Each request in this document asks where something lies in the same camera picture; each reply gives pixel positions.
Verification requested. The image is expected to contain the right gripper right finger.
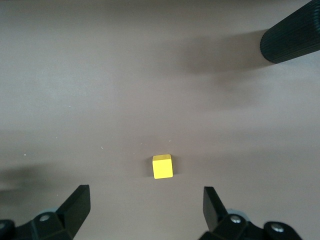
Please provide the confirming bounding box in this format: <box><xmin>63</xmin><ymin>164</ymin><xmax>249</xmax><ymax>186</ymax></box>
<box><xmin>198</xmin><ymin>186</ymin><xmax>305</xmax><ymax>240</ymax></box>

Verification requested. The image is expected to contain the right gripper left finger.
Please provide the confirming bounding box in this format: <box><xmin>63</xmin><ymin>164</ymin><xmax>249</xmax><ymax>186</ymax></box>
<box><xmin>0</xmin><ymin>184</ymin><xmax>91</xmax><ymax>240</ymax></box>

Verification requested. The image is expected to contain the yellow cube block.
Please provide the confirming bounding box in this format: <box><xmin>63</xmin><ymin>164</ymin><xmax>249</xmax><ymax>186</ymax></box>
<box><xmin>151</xmin><ymin>153</ymin><xmax>174</xmax><ymax>180</ymax></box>

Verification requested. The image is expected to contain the brown table cover sheet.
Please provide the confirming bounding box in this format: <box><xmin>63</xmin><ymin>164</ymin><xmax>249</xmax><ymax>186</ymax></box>
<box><xmin>0</xmin><ymin>0</ymin><xmax>320</xmax><ymax>240</ymax></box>

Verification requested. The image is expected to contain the black ribbed cylinder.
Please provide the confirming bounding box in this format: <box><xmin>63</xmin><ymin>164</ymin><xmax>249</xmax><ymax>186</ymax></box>
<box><xmin>259</xmin><ymin>0</ymin><xmax>320</xmax><ymax>65</ymax></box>

